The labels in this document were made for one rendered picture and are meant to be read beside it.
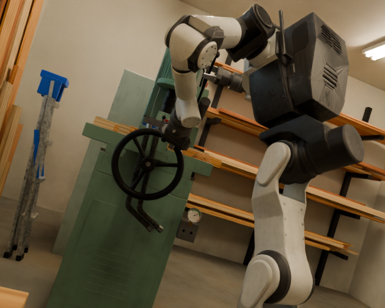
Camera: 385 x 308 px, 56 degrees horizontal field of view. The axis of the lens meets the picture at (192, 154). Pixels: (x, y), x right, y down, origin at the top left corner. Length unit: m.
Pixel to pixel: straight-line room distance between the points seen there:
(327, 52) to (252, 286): 0.74
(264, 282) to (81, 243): 0.91
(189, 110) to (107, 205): 0.68
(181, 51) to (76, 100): 3.25
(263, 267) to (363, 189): 4.33
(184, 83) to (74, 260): 0.99
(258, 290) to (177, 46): 0.69
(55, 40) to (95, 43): 0.42
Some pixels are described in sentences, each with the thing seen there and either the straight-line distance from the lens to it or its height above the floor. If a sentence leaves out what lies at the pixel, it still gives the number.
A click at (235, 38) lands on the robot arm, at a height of 1.24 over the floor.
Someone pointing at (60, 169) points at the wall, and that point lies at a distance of 4.16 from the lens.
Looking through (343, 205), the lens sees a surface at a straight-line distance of 4.53.
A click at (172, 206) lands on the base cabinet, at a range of 1.64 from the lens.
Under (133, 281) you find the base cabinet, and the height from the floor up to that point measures 0.30.
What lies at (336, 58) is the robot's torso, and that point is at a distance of 1.28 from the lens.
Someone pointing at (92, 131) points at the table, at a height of 0.87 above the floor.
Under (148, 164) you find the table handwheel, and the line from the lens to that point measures 1.43.
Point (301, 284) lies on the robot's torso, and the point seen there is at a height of 0.63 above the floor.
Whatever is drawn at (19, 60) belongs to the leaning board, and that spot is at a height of 1.29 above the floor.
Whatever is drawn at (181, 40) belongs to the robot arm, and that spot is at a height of 1.15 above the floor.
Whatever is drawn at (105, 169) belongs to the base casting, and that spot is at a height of 0.73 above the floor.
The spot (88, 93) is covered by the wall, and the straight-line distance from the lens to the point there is 4.17.
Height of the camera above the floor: 0.82
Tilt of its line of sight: 3 degrees up
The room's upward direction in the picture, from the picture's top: 18 degrees clockwise
